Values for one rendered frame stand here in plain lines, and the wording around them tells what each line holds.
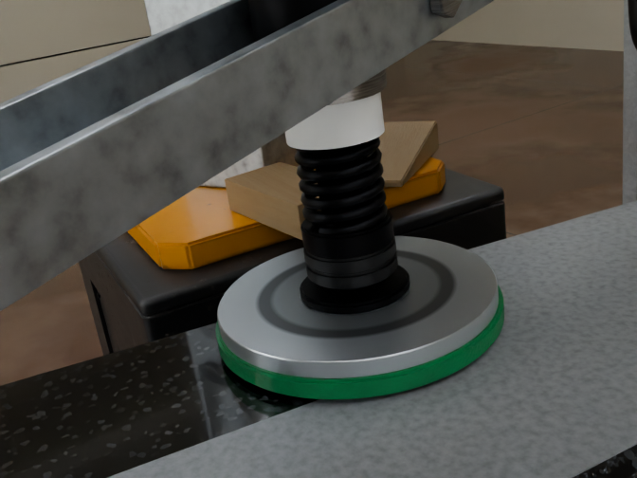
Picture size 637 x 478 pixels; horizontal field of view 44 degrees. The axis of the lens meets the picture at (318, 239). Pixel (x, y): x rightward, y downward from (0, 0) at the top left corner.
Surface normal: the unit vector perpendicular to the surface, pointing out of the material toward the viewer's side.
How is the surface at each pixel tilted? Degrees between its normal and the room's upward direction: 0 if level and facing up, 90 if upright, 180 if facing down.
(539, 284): 0
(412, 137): 11
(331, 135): 90
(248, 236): 90
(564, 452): 0
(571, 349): 0
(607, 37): 90
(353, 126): 90
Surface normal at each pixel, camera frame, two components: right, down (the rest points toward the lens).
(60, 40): 0.54, 0.24
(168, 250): -0.31, 0.39
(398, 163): -0.21, -0.83
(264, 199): -0.81, 0.31
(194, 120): 0.74, 0.15
